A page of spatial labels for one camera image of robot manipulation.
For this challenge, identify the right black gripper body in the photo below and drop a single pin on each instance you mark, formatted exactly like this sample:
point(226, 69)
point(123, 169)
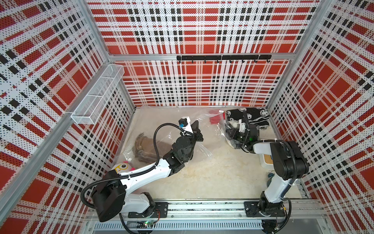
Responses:
point(239, 136)

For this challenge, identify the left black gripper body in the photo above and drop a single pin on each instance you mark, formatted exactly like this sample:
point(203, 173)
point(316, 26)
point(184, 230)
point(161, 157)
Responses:
point(192, 141)

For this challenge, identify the grey white plaid scarf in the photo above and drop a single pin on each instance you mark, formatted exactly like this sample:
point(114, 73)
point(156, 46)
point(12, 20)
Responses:
point(235, 138)

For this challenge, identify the black smiley pattern scarf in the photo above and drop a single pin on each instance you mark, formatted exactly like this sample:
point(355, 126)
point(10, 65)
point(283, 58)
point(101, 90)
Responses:
point(256, 116)

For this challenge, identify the brown knitted scarf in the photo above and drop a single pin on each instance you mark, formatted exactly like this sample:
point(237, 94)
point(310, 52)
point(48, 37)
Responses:
point(144, 150)

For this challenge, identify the red knitted scarf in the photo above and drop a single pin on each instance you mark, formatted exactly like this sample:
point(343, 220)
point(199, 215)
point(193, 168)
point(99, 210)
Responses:
point(217, 118)

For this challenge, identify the clear plastic vacuum bag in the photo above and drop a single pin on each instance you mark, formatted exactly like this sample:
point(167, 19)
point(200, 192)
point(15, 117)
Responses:
point(148, 119)

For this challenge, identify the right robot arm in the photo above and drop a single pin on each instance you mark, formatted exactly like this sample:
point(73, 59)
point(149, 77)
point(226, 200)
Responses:
point(288, 162)

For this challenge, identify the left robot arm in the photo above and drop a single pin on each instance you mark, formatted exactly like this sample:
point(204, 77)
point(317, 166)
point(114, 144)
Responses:
point(114, 194)

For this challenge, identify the white wooden top tray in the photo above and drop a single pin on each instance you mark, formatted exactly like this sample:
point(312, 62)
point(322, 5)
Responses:
point(266, 161)

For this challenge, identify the small alarm clock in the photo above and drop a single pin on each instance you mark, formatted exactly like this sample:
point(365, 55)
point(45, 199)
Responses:
point(270, 176)

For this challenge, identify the pink striped plush toy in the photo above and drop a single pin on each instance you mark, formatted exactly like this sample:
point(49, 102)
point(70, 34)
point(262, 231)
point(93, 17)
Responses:
point(123, 167)

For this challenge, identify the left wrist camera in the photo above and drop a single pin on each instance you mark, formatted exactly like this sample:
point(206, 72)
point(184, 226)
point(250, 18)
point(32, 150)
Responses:
point(185, 124)

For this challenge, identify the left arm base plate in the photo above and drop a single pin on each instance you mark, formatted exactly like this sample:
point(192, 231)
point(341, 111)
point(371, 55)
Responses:
point(158, 210)

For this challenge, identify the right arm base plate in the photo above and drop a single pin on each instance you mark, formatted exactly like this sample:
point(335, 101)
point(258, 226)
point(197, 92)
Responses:
point(263, 209)

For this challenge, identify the black wall hook rail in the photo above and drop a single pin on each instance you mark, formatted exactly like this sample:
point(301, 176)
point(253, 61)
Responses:
point(223, 57)

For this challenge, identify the aluminium front rail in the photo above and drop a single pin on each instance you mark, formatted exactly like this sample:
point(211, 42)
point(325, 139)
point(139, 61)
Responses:
point(231, 209)

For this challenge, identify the white wire mesh shelf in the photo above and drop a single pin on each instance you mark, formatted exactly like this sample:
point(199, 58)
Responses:
point(90, 109)

